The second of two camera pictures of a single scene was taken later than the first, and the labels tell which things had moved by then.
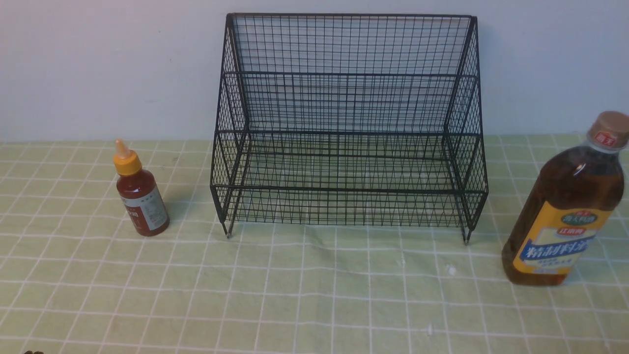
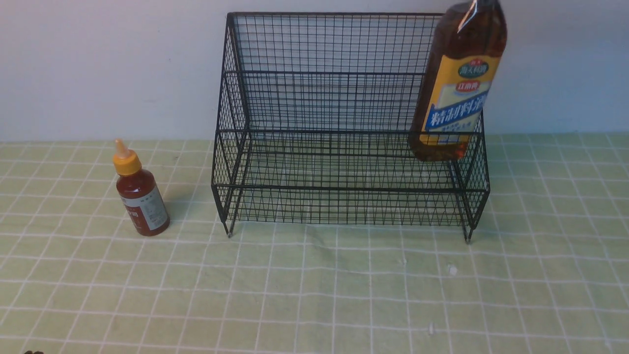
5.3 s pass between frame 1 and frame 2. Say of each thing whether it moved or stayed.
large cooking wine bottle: moved
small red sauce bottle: stayed
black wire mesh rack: stayed
